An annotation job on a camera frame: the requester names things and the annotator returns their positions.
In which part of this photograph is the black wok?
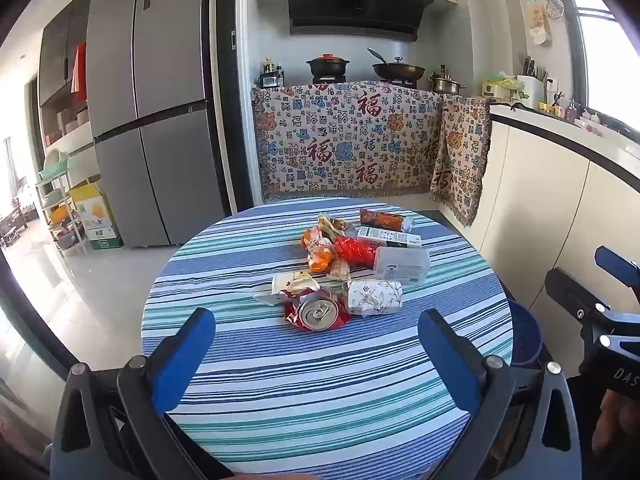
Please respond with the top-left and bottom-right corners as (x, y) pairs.
(367, 48), (427, 83)

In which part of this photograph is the grey refrigerator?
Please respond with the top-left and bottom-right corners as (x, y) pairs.
(86, 0), (232, 249)

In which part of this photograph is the green plastic basin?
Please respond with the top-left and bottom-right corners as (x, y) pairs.
(40, 152), (97, 182)

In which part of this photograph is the large printed blanket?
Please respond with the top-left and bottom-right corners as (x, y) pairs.
(251, 81), (444, 204)

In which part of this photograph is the yellow snack packet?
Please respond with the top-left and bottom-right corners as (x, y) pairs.
(317, 214), (354, 239)

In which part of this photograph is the red plastic bag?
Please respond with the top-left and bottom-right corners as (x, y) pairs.
(332, 236), (386, 268)

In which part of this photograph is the green yellow box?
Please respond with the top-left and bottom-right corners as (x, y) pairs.
(481, 74), (521, 104)

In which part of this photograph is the floral tissue pack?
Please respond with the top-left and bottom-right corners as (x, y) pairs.
(344, 280), (404, 316)

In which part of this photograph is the orange snack wrapper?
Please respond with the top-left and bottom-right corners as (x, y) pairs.
(307, 249), (335, 275)

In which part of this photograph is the yellow cardboard box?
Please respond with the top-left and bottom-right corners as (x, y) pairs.
(67, 180), (124, 251)

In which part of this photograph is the blue plastic basket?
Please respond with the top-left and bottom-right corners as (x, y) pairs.
(505, 300), (544, 368)

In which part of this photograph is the condiment bottles rack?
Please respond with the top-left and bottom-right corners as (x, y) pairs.
(258, 56), (286, 88)

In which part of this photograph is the steel pot with lid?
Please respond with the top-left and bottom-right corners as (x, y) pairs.
(427, 65), (466, 96)

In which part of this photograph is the crushed drink can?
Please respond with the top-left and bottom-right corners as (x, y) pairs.
(298, 296), (341, 332)

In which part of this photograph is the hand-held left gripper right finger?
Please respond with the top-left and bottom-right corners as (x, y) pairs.
(405, 308), (583, 480)

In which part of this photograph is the hanging red bag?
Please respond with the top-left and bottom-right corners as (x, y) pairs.
(70, 42), (87, 103)

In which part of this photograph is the clear plastic box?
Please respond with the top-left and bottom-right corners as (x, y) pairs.
(372, 246), (431, 285)

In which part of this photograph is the blue striped tablecloth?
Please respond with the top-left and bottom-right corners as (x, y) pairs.
(141, 197), (516, 480)

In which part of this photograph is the white knife block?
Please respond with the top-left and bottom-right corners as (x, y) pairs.
(516, 55), (549, 109)

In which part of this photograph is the orange white wrapper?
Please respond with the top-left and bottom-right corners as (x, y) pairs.
(300, 227), (335, 257)

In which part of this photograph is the hanging beige packet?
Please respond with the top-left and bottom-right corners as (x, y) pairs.
(526, 1), (554, 46)

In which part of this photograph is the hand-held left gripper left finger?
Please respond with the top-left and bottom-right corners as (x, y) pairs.
(47, 307), (236, 480)

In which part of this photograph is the white drink carton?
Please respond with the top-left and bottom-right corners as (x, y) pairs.
(356, 226), (422, 250)

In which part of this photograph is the narrow printed blanket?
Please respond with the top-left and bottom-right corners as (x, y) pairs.
(430, 94), (493, 228)

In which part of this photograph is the black range hood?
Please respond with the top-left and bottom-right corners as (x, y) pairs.
(287, 0), (435, 42)

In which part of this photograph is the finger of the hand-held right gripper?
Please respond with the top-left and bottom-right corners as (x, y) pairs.
(594, 246), (640, 286)
(544, 267), (640, 356)

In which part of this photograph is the person's right hand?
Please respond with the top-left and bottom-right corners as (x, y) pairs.
(591, 389), (640, 463)

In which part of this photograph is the window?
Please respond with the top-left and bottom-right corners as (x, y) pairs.
(560, 0), (640, 128)

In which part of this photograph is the black clay pot red lid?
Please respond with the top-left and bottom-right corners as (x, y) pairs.
(306, 53), (351, 80)

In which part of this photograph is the metal shelf rack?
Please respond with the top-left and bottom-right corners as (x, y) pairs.
(35, 175), (92, 252)

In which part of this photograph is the brown orange snack packet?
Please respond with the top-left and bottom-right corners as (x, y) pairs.
(359, 208), (415, 232)

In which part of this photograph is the dark wall cabinet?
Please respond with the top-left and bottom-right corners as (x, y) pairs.
(39, 0), (94, 107)

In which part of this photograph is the white kitchen cabinet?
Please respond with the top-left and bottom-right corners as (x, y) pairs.
(470, 102), (640, 322)

